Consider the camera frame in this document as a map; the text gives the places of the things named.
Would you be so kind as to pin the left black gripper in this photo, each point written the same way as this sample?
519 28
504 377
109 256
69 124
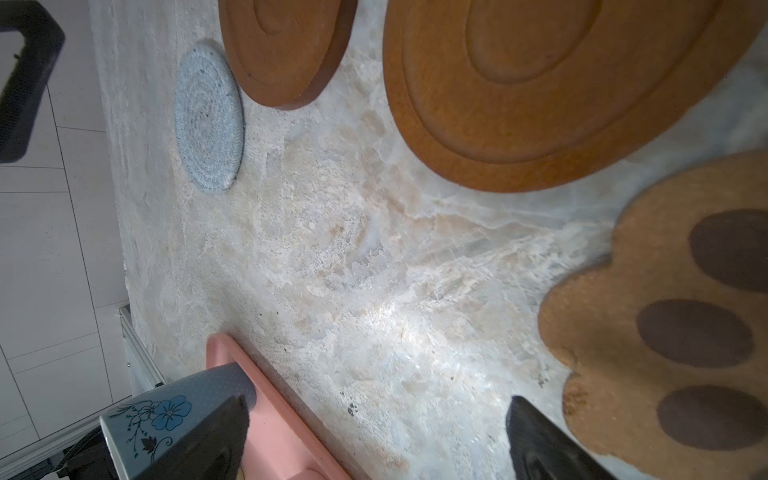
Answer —
22 93

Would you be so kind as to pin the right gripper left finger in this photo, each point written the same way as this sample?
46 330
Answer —
212 449

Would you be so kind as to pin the pink rectangular tray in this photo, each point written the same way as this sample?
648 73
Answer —
279 444

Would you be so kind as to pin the grey woven round coaster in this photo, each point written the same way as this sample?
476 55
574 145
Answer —
208 117

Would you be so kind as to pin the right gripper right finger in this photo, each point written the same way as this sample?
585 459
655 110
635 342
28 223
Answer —
539 449

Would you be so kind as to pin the brown wooden coaster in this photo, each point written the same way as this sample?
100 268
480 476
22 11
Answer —
518 96
284 53

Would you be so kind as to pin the blue floral mug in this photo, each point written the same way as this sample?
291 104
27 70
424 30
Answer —
143 429

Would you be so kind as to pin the cork paw print coaster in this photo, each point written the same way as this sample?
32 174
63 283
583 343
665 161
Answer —
666 341

